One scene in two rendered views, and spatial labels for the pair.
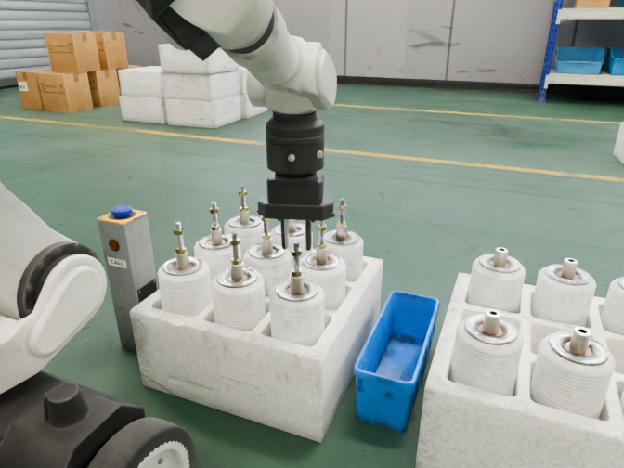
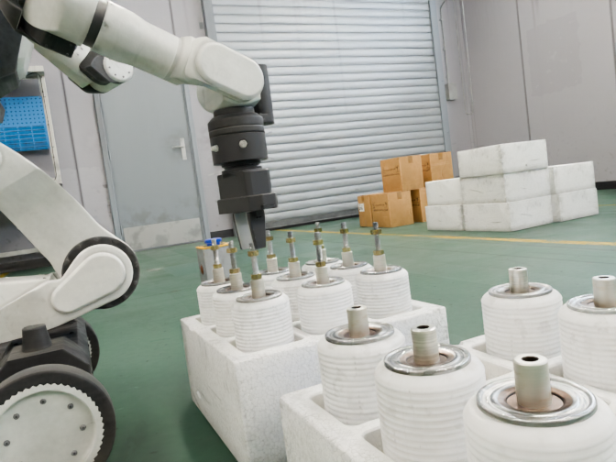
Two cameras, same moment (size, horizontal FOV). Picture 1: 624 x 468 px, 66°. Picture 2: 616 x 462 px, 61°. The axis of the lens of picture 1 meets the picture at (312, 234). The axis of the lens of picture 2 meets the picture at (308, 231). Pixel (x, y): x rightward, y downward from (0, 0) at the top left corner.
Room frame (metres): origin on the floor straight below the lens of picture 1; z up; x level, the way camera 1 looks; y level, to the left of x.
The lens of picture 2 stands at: (0.17, -0.62, 0.41)
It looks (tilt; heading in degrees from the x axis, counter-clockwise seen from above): 4 degrees down; 43
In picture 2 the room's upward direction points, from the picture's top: 7 degrees counter-clockwise
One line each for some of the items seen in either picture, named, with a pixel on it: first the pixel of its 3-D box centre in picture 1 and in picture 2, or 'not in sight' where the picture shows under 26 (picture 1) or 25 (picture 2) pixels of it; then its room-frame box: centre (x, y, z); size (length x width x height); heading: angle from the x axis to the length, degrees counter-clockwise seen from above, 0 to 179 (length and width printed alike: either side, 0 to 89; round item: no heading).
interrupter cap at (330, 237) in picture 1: (341, 238); (380, 270); (0.94, -0.06, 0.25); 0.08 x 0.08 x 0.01
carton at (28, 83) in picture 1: (43, 88); (378, 209); (4.33, 2.33, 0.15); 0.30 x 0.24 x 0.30; 156
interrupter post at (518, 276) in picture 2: (500, 257); (518, 280); (0.82, -0.36, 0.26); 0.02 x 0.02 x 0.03
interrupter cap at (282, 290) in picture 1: (296, 290); (258, 296); (0.72, 0.03, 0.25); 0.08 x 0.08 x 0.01
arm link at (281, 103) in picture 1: (291, 100); (236, 102); (0.74, 0.03, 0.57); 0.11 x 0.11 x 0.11; 76
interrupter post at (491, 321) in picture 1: (491, 322); (357, 322); (0.61, -0.27, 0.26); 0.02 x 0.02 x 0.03
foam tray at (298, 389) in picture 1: (269, 318); (306, 357); (0.88, 0.09, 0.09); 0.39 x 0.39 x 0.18; 68
